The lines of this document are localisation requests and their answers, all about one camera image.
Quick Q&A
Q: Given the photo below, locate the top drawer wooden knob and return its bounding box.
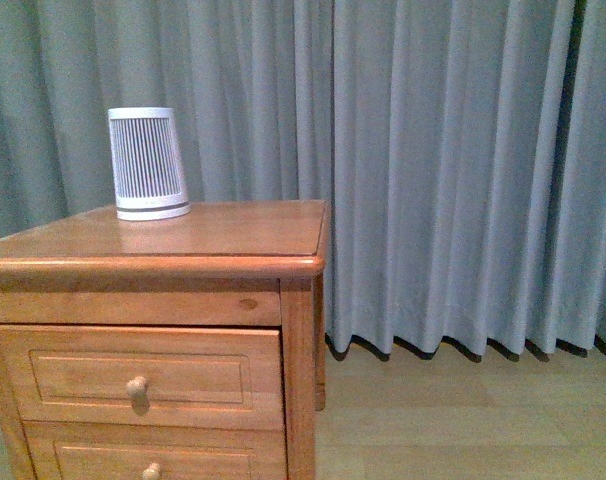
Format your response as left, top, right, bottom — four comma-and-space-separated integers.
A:
126, 376, 148, 400

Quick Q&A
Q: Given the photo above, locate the drawer wooden knob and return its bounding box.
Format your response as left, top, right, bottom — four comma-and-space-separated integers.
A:
126, 376, 148, 400
141, 463, 162, 480

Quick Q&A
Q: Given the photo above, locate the wooden nightstand cabinet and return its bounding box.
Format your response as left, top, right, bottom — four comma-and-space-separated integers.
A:
0, 200, 330, 479

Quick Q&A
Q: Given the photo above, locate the white slatted air purifier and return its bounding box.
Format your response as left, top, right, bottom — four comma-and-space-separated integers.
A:
108, 107, 191, 221

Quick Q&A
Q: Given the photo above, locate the grey-green pleated curtain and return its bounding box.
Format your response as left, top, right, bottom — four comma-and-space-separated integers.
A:
0, 1, 606, 355

